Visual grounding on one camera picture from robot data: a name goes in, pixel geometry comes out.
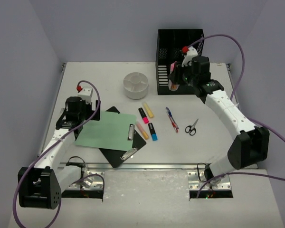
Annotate blue pen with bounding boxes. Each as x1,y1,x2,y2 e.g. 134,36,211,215
166,107,179,129

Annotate pale orange highlighter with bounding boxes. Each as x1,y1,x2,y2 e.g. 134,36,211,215
135,121,149,140

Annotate black pink highlighter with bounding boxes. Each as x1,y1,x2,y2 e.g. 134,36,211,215
138,107,149,124

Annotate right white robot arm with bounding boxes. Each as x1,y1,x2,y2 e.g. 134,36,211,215
169,56,270,187

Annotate black handled scissors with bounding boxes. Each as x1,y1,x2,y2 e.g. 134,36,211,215
185,119,199,136

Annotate black clipboard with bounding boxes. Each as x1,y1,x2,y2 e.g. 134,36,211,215
97,106,146,168

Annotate red pen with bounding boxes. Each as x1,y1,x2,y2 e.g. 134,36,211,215
167,113,178,133

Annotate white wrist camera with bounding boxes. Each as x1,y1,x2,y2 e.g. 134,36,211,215
181,46,198,67
77,87,93,104

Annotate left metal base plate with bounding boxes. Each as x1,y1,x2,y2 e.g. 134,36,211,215
61,171,105,192

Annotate black blue highlighter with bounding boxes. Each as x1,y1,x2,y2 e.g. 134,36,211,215
148,123,158,141

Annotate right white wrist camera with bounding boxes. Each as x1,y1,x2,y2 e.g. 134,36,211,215
181,46,198,67

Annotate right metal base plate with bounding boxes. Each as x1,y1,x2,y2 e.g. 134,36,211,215
187,171,231,191

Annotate black mesh file organizer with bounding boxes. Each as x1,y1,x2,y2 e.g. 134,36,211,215
156,28,204,95

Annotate green clipboard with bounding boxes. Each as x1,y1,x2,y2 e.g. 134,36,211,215
75,111,136,151

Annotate white round desk organizer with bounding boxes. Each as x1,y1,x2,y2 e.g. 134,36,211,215
123,72,149,100

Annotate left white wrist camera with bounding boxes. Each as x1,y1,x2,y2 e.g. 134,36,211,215
77,87,93,104

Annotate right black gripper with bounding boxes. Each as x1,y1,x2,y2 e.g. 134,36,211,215
170,61,199,87

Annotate yellow highlighter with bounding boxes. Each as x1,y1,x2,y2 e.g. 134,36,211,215
142,102,154,118

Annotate pink capped glue stick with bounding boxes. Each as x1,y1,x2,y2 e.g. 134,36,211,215
168,61,179,91

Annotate metal base plate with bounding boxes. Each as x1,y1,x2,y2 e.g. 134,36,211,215
61,171,105,192
187,171,231,191

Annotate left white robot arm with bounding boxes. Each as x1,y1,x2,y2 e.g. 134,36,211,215
18,96,101,209

